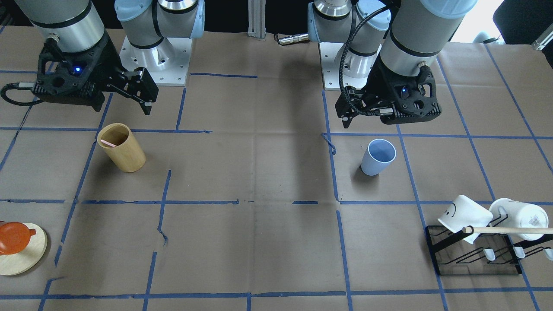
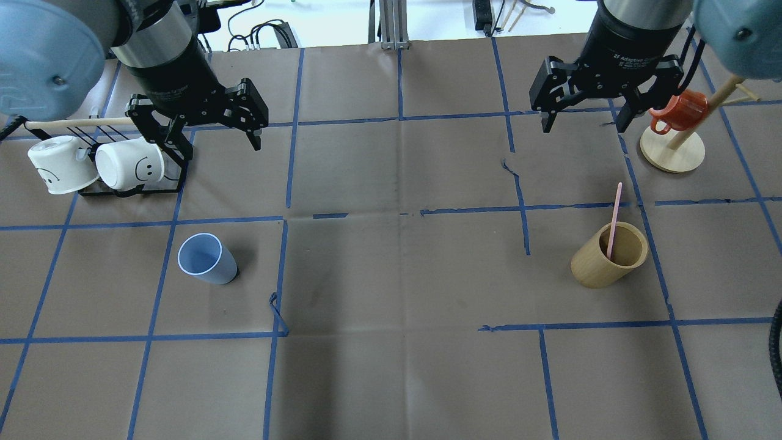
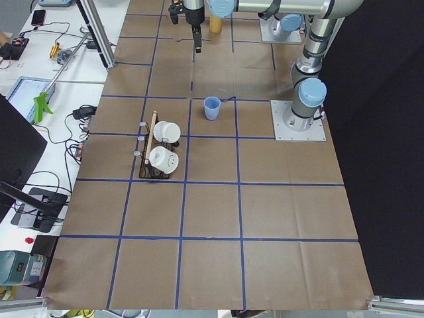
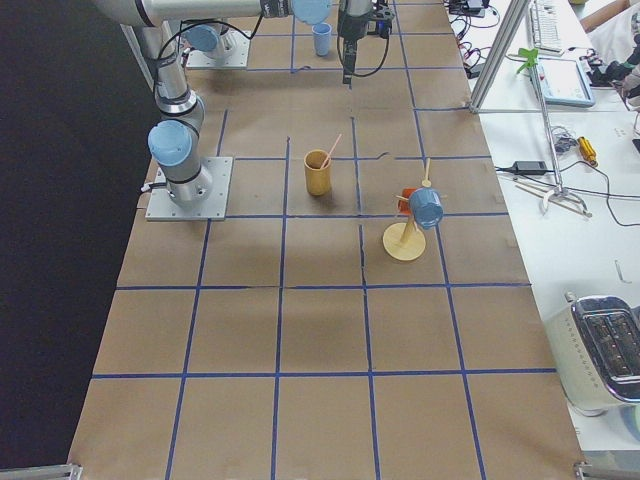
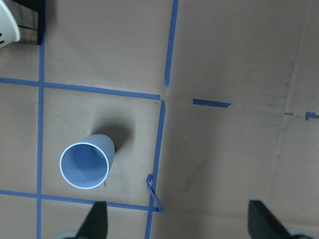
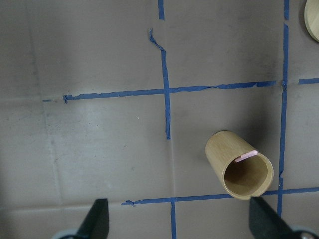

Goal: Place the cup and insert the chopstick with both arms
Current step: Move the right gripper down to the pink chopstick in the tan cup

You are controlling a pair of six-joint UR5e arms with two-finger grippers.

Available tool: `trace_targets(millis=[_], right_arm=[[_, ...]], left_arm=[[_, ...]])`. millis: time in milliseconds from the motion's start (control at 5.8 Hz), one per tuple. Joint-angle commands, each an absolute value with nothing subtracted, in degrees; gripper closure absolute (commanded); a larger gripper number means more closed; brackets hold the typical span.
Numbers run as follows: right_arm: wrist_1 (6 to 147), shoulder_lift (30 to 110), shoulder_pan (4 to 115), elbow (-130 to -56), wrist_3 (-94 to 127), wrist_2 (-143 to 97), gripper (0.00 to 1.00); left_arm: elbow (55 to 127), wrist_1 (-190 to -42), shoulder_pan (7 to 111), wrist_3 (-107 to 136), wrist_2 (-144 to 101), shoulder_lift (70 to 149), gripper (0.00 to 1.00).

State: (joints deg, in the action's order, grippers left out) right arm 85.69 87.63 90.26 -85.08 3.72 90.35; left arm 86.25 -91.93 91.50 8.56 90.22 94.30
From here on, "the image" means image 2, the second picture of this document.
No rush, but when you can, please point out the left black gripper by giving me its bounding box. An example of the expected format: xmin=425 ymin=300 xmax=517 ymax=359
xmin=128 ymin=41 xmax=270 ymax=163

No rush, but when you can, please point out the bamboo chopstick holder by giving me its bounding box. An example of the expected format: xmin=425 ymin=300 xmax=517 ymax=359
xmin=570 ymin=222 xmax=649 ymax=289

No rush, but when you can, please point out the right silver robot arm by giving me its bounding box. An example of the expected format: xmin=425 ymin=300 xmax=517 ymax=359
xmin=530 ymin=1 xmax=781 ymax=133

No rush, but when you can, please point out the black wire mug rack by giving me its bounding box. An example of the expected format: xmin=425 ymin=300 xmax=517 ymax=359
xmin=23 ymin=95 xmax=192 ymax=198

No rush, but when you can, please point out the blue plastic cup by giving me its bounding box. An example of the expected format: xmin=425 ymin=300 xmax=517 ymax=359
xmin=177 ymin=233 xmax=238 ymax=285

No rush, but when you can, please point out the pink chopstick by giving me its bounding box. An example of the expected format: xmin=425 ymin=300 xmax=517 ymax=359
xmin=605 ymin=181 xmax=623 ymax=261

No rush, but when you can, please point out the white smiley mug right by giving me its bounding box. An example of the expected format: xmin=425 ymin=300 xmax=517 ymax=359
xmin=95 ymin=137 xmax=165 ymax=191

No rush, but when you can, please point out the brown paper table mat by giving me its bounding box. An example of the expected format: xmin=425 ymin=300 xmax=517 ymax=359
xmin=2 ymin=34 xmax=780 ymax=439

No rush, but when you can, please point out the red mug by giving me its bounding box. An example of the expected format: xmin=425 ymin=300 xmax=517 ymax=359
xmin=650 ymin=89 xmax=709 ymax=136

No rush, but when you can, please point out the white smiley mug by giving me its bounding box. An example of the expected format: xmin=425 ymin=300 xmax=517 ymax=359
xmin=27 ymin=136 xmax=100 ymax=195
xmin=95 ymin=137 xmax=165 ymax=191

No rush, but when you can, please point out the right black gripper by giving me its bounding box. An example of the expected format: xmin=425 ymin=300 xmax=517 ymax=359
xmin=530 ymin=12 xmax=684 ymax=133

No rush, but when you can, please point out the wooden mug tree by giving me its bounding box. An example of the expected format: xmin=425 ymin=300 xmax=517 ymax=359
xmin=640 ymin=75 xmax=762 ymax=174

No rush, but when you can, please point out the white smiley mug left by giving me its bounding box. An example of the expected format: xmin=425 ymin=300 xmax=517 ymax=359
xmin=27 ymin=136 xmax=100 ymax=195

